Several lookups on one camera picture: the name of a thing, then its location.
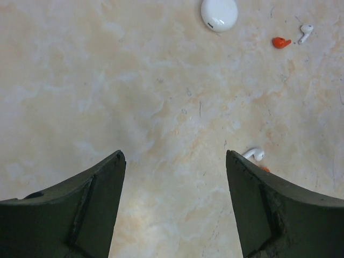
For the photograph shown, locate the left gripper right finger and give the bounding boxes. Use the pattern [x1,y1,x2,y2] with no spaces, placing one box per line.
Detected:
[226,150,343,257]

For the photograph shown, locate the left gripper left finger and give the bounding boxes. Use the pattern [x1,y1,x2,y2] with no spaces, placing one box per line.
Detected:
[1,150,126,257]

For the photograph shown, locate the white earbud charging case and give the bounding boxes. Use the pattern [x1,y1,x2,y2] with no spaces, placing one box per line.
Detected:
[200,0,238,33]

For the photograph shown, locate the white earbud near base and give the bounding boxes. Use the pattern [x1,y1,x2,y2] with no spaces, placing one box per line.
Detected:
[242,148,265,162]

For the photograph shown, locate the orange earbud far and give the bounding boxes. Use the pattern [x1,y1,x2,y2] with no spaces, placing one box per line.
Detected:
[271,37,292,49]

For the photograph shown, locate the white earbud far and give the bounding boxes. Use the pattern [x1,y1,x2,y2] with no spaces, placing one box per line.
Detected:
[298,24,314,45]

